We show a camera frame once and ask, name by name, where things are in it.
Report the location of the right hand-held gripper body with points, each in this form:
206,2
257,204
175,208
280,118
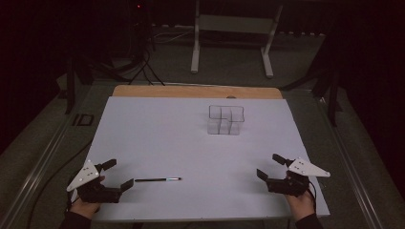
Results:
291,185

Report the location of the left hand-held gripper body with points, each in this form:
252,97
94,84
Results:
95,194

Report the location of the black pen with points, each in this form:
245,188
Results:
157,179

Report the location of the clear plastic compartment organizer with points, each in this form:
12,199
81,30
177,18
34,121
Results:
226,120

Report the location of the person's left hand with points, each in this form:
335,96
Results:
85,209

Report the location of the person's right hand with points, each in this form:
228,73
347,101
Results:
302,205

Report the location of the white table sheet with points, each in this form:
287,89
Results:
178,143

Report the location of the black metal stand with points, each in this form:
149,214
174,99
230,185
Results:
70,86
331,92

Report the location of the wooden table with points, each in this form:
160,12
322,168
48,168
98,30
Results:
191,91

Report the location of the white metal stand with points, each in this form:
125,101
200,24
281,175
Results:
235,24

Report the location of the black rectangular frame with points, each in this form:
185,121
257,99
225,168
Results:
82,120

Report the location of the metal floor rail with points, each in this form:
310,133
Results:
353,165
35,165

